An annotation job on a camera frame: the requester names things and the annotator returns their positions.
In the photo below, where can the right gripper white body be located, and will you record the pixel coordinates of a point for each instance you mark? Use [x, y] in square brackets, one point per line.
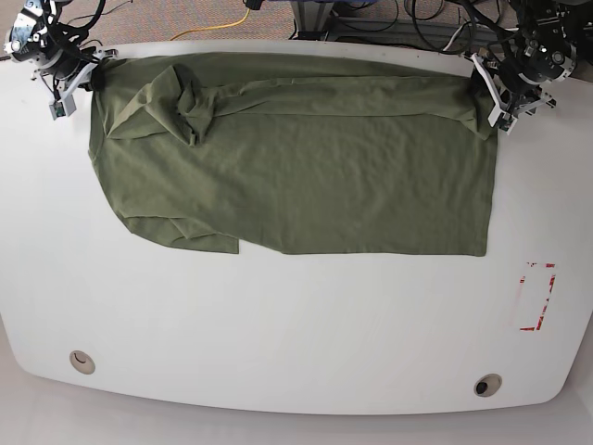
[62, 73]

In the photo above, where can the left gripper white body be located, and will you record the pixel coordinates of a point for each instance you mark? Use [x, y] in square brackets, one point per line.
[513, 107]

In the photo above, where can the olive green t-shirt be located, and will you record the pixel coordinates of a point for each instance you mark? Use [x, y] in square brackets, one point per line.
[301, 155]

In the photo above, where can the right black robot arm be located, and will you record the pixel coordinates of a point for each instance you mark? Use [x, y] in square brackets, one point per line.
[38, 35]

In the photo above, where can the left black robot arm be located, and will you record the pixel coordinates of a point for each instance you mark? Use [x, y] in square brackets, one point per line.
[550, 40]

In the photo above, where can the red tape rectangle marking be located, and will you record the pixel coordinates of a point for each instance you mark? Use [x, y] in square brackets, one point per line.
[532, 299]

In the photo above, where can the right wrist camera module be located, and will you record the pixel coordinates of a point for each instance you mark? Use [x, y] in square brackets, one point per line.
[62, 108]

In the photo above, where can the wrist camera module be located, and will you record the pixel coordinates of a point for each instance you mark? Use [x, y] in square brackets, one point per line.
[501, 120]
[62, 108]

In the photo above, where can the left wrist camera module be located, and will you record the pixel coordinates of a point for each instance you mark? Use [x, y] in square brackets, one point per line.
[501, 120]

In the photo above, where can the metal frame rack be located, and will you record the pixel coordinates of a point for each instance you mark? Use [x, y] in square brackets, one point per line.
[445, 27]

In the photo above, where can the left table cable grommet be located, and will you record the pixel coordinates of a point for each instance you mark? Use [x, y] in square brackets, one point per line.
[82, 362]

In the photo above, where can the table cable grommet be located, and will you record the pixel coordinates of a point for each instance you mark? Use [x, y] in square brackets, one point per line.
[487, 386]
[82, 362]

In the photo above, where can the right table cable grommet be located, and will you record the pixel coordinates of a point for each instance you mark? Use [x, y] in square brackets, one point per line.
[487, 386]

